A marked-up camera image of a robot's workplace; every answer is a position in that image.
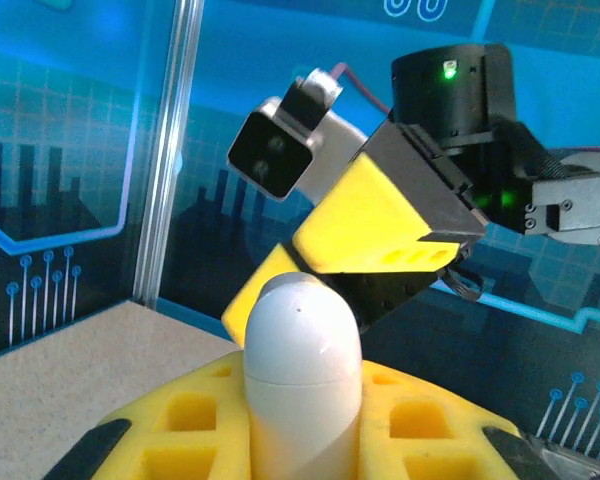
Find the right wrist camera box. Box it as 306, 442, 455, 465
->
226, 67, 370, 202

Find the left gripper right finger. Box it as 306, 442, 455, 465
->
357, 358, 566, 480

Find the aluminium front rail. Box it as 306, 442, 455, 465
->
529, 433, 600, 480

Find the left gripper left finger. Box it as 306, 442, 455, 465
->
42, 349, 255, 480

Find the white charging case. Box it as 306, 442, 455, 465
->
242, 272, 365, 480

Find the aluminium right frame post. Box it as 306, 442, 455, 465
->
131, 0, 205, 309

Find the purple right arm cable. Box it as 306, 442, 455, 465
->
329, 62, 397, 121

